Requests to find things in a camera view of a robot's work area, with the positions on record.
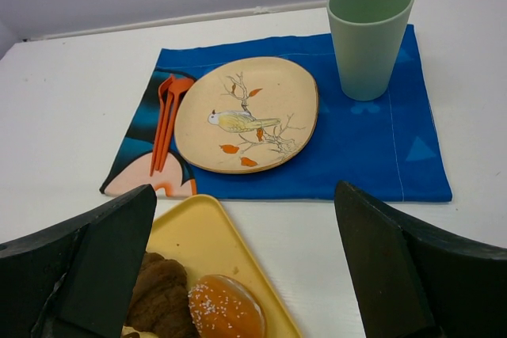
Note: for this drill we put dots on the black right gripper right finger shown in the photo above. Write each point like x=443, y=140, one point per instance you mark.
x=413, y=279

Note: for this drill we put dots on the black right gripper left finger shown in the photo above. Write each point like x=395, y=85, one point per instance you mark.
x=76, y=278

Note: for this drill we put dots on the brown chocolate croissant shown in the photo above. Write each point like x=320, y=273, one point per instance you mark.
x=160, y=301

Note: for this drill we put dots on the yellow plastic tray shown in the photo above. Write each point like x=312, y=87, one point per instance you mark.
x=201, y=236

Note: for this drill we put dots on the blue printed cloth placemat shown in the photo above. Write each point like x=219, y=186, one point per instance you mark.
x=388, y=147

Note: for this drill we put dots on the orange glazed sesame bun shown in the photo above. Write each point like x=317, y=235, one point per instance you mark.
x=222, y=307

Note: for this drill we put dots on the orange plastic fork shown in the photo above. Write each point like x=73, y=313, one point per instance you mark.
x=160, y=147

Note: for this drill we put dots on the orange plastic spoon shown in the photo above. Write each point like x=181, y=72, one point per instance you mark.
x=180, y=86

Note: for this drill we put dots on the beige bird pattern plate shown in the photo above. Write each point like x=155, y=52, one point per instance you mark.
x=247, y=116

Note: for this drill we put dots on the green plastic cup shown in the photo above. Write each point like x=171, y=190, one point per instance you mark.
x=367, y=36

